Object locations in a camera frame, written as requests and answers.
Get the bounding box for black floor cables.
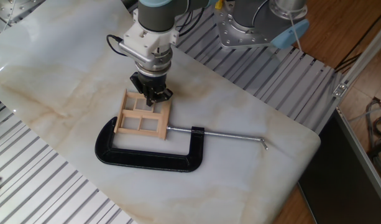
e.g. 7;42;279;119
334;52;362;73

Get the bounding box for white cable tie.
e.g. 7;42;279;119
289;14;303;52

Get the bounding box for thin white cable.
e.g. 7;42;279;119
2;0;17;32

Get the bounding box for silver corner bracket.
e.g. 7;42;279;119
332;82;349;99

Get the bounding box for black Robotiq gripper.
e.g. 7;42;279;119
129;70;174;108

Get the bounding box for black panel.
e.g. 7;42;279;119
297;108;381;224

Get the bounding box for aluminium frame profile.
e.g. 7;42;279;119
334;107;381;200
314;18;381;134

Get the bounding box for silver plate with holes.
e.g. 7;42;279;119
0;0;45;23

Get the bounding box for white marble slab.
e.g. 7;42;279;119
0;0;321;224

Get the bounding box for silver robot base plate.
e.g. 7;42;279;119
214;1;277;50

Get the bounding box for white wrist adapter box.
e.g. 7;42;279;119
117;21;180;65

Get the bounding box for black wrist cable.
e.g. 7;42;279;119
106;34;129;57

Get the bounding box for miniature wooden window frame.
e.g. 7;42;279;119
113;89;173;141

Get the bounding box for black C-clamp with steel screw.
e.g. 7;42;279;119
94;116;269;173

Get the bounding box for grey cable bundle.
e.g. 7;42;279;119
348;96;381;177

